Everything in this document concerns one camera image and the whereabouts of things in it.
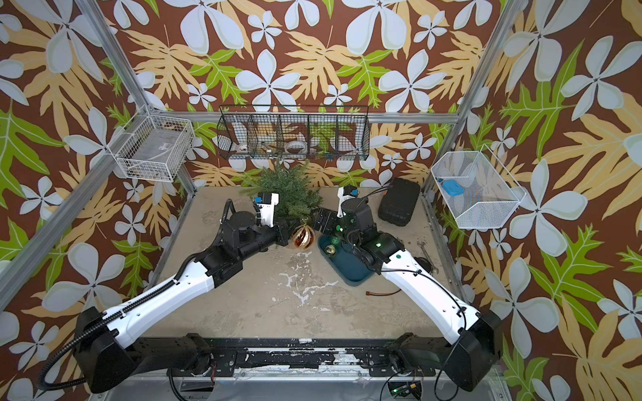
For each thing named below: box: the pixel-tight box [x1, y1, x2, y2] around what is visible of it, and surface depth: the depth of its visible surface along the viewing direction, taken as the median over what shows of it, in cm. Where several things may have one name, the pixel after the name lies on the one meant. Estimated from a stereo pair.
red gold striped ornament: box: [290, 223, 316, 250], surface depth 73 cm
